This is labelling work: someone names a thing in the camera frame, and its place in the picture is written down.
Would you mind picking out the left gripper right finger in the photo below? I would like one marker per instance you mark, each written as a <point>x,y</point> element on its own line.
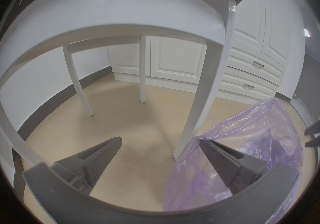
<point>222,164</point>

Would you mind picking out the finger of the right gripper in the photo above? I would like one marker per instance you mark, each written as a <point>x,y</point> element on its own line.
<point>315,129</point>
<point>315,143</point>

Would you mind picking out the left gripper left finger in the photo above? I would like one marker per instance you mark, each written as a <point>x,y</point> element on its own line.
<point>100,163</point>

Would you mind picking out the purple plastic bag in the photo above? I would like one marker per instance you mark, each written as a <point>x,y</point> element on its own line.
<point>282,143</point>

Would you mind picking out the grey curtain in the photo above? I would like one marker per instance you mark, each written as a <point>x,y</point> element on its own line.
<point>308,83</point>

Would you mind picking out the ceiling light panel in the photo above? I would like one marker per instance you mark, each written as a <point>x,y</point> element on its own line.
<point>307,33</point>

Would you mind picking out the white wardrobe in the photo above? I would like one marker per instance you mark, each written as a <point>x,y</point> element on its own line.
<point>250,43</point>

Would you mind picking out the grey and white chair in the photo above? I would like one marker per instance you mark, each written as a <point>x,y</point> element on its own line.
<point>125,8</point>

